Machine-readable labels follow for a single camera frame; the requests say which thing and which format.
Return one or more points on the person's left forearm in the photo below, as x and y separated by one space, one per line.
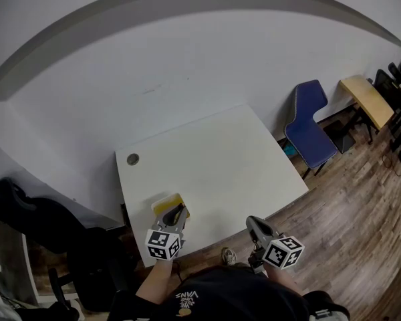
155 279

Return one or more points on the person's grey shoe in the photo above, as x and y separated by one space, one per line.
229 256

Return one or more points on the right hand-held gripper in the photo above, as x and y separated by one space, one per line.
282 252

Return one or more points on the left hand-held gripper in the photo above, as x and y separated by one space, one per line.
162 244

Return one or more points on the small yellow wooden box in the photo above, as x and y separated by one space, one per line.
163 204

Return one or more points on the yellow wooden table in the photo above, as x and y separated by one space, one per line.
367 100

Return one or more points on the teal bag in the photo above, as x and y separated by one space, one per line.
290 151

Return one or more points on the black box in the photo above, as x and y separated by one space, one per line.
342 139

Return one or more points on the person's dark printed shirt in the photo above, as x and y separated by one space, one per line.
234 293

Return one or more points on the blue chair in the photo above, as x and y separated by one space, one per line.
309 135

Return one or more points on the person's right forearm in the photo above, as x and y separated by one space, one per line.
284 281

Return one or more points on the white table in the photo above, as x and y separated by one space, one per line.
220 166

